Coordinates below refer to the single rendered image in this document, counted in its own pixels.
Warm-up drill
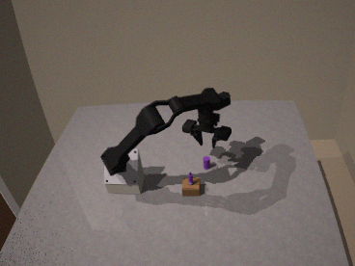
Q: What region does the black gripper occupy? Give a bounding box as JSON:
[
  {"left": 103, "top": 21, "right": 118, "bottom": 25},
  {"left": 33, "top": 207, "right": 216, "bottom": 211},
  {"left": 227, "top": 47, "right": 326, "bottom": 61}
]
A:
[{"left": 182, "top": 113, "right": 232, "bottom": 148}]

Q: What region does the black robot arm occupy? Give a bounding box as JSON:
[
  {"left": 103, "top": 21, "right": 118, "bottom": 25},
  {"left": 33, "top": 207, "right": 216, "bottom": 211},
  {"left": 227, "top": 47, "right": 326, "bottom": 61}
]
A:
[{"left": 100, "top": 88, "right": 231, "bottom": 175}]

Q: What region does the tan wooden block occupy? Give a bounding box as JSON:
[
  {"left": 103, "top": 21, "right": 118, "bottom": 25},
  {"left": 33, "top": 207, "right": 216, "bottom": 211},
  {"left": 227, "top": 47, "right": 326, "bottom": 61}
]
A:
[{"left": 182, "top": 177, "right": 201, "bottom": 196}]

